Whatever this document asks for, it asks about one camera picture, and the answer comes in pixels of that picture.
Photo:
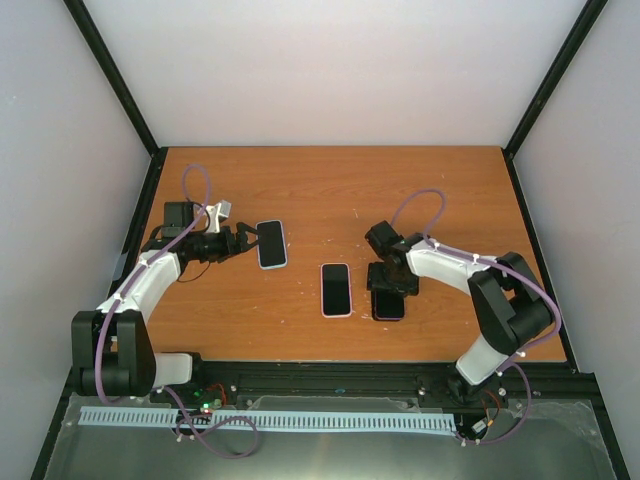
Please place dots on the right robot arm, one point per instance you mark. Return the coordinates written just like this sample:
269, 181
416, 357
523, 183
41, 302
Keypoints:
513, 311

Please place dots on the black aluminium frame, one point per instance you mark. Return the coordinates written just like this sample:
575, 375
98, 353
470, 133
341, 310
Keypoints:
566, 374

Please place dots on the blue smartphone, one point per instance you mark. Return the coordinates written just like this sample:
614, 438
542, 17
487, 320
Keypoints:
271, 244

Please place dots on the light blue cable duct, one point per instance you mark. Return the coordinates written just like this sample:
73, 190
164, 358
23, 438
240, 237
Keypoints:
273, 421

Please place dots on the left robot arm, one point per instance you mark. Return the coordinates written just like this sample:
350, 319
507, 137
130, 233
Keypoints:
112, 354

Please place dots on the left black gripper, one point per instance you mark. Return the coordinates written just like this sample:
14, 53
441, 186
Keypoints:
229, 248

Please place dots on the light blue phone case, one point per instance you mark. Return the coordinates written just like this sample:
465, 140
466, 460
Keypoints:
285, 245

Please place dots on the pink phone case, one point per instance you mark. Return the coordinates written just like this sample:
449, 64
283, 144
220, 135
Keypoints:
351, 290

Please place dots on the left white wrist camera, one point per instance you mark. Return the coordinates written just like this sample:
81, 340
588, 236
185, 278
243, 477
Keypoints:
216, 215

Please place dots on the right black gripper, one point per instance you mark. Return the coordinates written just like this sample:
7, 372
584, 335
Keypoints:
375, 280

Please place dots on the maroon smartphone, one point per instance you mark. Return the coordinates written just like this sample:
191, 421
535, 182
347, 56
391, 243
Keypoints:
390, 306

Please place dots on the small electronics board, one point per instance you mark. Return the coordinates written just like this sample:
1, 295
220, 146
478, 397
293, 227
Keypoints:
210, 400

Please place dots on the black phone case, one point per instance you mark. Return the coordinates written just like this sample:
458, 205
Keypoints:
373, 305

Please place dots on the black smartphone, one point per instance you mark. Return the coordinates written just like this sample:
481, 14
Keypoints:
335, 289

